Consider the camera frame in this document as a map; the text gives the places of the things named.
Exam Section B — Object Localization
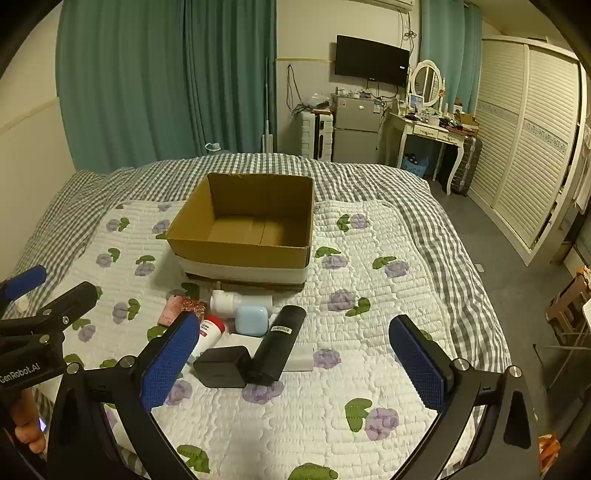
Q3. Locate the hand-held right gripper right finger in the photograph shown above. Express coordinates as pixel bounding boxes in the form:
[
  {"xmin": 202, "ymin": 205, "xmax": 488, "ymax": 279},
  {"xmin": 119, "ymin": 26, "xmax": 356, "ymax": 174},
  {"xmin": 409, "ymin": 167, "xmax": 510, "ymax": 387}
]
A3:
[{"xmin": 388, "ymin": 315, "xmax": 541, "ymax": 480}]

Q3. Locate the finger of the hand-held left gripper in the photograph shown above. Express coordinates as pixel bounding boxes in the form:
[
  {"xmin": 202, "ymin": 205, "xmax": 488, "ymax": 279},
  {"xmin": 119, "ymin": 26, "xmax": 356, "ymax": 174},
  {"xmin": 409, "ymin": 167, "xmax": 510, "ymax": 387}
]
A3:
[
  {"xmin": 0, "ymin": 281, "xmax": 100, "ymax": 344},
  {"xmin": 0, "ymin": 265, "xmax": 48, "ymax": 305}
]

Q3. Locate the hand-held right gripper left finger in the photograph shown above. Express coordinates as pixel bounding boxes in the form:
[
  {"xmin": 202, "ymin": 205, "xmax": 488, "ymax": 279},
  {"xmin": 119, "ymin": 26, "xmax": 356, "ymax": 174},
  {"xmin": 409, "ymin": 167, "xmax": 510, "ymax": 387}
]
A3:
[{"xmin": 46, "ymin": 312, "xmax": 201, "ymax": 480}]

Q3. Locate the light blue earbuds case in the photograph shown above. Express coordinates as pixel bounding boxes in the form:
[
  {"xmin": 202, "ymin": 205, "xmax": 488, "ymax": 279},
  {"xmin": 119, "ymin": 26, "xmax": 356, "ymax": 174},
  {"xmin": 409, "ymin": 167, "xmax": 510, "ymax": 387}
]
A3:
[{"xmin": 235, "ymin": 305, "xmax": 271, "ymax": 337}]

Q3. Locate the brown cardboard box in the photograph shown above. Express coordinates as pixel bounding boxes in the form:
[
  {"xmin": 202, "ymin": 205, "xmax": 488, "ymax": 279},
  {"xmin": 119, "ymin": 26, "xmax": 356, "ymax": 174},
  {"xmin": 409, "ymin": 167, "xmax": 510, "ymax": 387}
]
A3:
[{"xmin": 165, "ymin": 172, "xmax": 315, "ymax": 289}]

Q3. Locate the person's left hand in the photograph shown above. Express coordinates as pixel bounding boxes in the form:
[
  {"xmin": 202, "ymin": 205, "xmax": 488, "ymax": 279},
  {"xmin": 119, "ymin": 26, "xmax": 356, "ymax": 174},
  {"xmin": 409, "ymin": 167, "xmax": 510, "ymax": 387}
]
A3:
[{"xmin": 11, "ymin": 388, "xmax": 49, "ymax": 460}]

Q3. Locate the white bottle with red cap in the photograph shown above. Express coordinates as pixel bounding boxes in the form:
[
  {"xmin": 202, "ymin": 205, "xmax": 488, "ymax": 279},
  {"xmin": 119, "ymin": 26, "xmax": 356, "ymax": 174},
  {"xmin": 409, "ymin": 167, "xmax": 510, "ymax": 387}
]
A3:
[{"xmin": 189, "ymin": 316, "xmax": 227, "ymax": 363}]

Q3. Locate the pink rose-print box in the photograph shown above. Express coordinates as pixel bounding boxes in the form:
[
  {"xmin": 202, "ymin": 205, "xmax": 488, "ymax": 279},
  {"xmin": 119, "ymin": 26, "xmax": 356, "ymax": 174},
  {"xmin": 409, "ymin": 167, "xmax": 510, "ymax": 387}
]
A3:
[{"xmin": 158, "ymin": 293, "xmax": 206, "ymax": 326}]

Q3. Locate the black square box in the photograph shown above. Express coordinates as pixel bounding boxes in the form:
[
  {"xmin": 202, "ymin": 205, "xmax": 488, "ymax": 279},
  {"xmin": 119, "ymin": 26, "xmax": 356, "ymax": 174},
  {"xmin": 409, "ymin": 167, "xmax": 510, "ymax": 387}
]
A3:
[{"xmin": 193, "ymin": 346, "xmax": 250, "ymax": 388}]

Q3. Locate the white plastic bottle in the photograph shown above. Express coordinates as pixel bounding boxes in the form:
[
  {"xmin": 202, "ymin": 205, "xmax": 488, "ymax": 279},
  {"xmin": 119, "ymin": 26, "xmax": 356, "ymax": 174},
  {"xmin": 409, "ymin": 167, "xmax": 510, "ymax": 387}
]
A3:
[{"xmin": 210, "ymin": 288, "xmax": 273, "ymax": 322}]

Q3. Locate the white floral quilt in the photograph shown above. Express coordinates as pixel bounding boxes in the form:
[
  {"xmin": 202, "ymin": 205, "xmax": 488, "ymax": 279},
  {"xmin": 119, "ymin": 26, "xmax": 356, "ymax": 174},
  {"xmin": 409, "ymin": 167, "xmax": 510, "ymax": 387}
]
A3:
[{"xmin": 46, "ymin": 198, "xmax": 513, "ymax": 480}]

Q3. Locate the black cylinder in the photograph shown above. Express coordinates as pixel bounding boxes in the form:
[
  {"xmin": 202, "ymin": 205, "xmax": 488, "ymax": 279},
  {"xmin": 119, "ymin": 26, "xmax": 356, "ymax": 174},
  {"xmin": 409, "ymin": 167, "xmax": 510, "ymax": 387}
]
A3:
[{"xmin": 245, "ymin": 305, "xmax": 308, "ymax": 385}]

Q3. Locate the white flat box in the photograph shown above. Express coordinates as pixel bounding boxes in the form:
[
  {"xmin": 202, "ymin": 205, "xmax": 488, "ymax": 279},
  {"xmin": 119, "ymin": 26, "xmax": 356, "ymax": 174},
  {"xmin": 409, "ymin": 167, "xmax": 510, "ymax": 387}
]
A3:
[{"xmin": 217, "ymin": 333, "xmax": 316, "ymax": 373}]

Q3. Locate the orange snack packet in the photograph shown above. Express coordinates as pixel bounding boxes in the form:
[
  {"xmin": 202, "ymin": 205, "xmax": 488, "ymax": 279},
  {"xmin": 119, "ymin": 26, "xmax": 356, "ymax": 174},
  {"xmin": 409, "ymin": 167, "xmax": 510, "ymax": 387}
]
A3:
[{"xmin": 537, "ymin": 433, "xmax": 562, "ymax": 477}]

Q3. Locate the wooden stool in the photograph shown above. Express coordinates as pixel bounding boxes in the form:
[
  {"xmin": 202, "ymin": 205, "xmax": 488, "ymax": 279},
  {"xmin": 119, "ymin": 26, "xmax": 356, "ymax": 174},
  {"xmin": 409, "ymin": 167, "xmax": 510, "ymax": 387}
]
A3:
[{"xmin": 545, "ymin": 271, "xmax": 591, "ymax": 334}]

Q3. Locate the grey checked bedsheet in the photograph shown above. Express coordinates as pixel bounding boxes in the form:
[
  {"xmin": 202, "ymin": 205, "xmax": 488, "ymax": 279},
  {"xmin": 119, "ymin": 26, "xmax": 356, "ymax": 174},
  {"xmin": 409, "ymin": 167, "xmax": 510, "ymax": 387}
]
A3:
[{"xmin": 14, "ymin": 152, "xmax": 513, "ymax": 370}]

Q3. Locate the blue plastic basket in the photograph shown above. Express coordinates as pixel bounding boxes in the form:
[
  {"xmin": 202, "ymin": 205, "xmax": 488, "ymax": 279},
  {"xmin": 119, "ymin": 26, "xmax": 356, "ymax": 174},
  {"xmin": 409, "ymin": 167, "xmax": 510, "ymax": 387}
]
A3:
[{"xmin": 400, "ymin": 154, "xmax": 430, "ymax": 177}]

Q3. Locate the dark suitcase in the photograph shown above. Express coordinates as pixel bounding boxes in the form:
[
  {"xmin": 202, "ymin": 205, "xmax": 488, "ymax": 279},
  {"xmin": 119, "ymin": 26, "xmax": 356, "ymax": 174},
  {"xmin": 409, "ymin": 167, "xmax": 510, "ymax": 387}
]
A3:
[{"xmin": 450, "ymin": 134, "xmax": 484, "ymax": 197}]

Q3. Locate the wide green curtain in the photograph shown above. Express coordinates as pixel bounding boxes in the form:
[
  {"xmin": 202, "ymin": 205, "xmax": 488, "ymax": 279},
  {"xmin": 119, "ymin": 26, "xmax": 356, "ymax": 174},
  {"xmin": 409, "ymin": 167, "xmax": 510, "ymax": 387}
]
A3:
[{"xmin": 55, "ymin": 0, "xmax": 278, "ymax": 174}]

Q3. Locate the grey small fridge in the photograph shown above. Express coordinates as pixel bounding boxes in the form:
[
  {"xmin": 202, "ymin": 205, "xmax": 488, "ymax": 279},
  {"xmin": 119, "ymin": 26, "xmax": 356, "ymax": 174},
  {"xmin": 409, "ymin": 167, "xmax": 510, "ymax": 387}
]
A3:
[{"xmin": 331, "ymin": 93, "xmax": 384, "ymax": 164}]

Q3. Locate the white dressing table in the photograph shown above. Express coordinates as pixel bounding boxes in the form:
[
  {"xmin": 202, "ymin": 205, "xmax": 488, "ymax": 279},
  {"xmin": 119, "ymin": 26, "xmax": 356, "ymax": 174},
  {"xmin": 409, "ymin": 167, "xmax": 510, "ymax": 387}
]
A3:
[{"xmin": 383, "ymin": 110, "xmax": 468, "ymax": 184}]

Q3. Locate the white louvred wardrobe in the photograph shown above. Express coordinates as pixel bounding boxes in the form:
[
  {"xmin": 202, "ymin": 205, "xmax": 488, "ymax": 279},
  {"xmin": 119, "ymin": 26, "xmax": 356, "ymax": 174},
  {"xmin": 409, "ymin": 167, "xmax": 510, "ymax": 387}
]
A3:
[{"xmin": 464, "ymin": 36, "xmax": 583, "ymax": 267}]

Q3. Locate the oval white-framed mirror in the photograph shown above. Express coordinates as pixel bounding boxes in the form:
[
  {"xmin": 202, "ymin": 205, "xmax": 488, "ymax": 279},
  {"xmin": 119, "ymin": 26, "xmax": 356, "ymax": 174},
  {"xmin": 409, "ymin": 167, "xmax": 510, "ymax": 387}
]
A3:
[{"xmin": 410, "ymin": 60, "xmax": 445, "ymax": 110}]

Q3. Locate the narrow green curtain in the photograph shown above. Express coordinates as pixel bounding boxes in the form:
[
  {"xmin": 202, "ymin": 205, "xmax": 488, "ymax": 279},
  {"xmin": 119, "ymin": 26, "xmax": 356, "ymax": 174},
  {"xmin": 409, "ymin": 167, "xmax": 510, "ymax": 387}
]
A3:
[{"xmin": 418, "ymin": 0, "xmax": 484, "ymax": 116}]

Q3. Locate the white air conditioner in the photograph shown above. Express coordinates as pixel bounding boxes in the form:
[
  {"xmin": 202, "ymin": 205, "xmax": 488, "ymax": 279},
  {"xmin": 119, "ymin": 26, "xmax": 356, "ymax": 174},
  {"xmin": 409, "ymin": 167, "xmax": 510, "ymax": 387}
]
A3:
[{"xmin": 369, "ymin": 0, "xmax": 414, "ymax": 13}]

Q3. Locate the black wall television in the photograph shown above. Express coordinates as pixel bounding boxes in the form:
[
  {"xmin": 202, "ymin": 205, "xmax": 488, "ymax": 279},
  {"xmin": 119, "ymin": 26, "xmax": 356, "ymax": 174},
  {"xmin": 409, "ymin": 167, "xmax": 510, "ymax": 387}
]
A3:
[{"xmin": 335, "ymin": 34, "xmax": 411, "ymax": 86}]

